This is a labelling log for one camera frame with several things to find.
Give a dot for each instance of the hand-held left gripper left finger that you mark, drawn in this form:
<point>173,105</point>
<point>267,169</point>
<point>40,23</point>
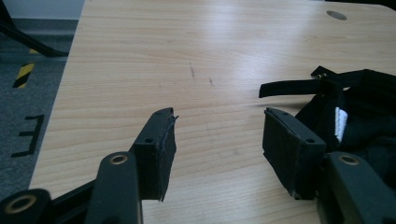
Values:
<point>154,155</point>

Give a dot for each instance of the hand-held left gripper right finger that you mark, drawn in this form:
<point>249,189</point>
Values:
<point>289,149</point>

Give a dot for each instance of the black floor tape mark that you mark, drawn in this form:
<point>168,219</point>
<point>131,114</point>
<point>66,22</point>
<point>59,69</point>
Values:
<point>31,135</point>

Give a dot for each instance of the yellow black floor tape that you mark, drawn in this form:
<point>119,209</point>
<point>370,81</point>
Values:
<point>23,75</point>

